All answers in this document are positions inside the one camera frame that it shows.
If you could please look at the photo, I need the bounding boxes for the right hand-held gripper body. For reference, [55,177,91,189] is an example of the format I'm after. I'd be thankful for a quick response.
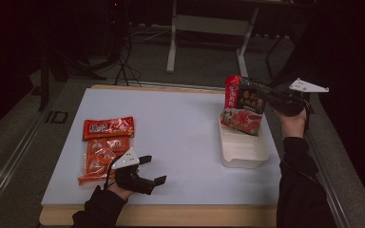
[267,77,330,117]

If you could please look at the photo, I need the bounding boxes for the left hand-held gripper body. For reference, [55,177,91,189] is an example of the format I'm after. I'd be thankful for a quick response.
[109,147,157,196]

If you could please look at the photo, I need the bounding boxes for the red and black soup base packet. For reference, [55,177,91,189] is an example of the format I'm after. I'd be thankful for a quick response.
[221,74,272,137]

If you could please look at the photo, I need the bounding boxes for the white plastic storage box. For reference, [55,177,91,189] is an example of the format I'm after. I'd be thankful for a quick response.
[218,110,271,169]

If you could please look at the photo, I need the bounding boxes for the person's left hand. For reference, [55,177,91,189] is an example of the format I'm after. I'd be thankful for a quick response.
[107,169,141,201]

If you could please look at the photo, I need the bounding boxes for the person's right hand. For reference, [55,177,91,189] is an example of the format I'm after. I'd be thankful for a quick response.
[272,106,309,140]

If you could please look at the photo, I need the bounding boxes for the clear orange snack packet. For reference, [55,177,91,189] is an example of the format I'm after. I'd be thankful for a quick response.
[77,136,132,186]

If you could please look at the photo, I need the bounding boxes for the red-orange seasoning packet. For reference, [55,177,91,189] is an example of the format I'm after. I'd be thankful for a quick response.
[82,116,135,142]

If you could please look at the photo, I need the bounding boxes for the black metal stand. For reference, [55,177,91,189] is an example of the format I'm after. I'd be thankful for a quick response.
[36,0,108,112]

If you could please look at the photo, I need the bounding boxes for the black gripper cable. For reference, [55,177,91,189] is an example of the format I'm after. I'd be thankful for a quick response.
[103,155,119,191]

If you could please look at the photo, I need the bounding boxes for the white metal desk frame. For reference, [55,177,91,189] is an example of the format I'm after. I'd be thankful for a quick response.
[165,0,260,79]

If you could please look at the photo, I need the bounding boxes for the floor cables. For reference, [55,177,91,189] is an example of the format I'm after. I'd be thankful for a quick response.
[112,28,172,87]

